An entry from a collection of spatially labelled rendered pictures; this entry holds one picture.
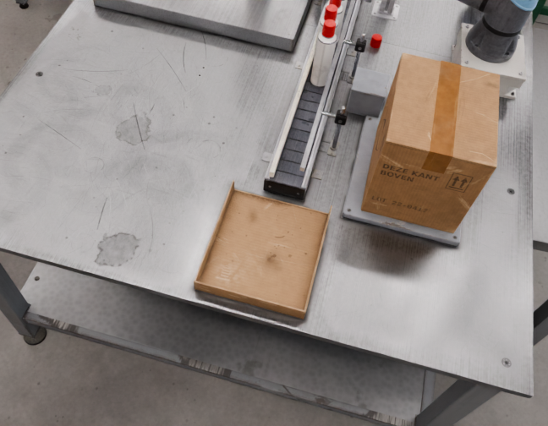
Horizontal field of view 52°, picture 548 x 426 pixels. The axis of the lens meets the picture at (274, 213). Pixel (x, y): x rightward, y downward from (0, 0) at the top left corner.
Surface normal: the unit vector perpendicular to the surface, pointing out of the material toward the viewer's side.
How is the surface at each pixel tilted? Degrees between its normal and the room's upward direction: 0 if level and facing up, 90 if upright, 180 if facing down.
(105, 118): 0
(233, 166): 0
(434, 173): 90
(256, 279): 0
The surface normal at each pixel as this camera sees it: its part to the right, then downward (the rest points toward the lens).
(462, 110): 0.07, -0.55
